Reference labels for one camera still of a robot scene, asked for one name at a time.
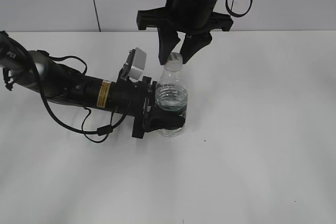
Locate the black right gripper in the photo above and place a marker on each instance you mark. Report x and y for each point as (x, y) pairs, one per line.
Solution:
(193, 17)

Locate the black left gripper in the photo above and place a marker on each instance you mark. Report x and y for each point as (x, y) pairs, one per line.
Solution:
(133, 99)

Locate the white green bottle cap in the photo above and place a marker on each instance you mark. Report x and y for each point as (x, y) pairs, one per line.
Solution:
(174, 62)

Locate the clear cestbon water bottle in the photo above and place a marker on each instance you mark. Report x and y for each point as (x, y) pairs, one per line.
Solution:
(171, 92)

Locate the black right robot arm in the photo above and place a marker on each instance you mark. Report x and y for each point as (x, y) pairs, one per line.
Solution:
(195, 18)

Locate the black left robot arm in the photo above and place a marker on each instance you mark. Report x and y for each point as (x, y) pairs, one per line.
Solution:
(56, 82)

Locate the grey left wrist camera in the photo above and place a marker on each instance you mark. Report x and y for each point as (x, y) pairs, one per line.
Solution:
(134, 65)

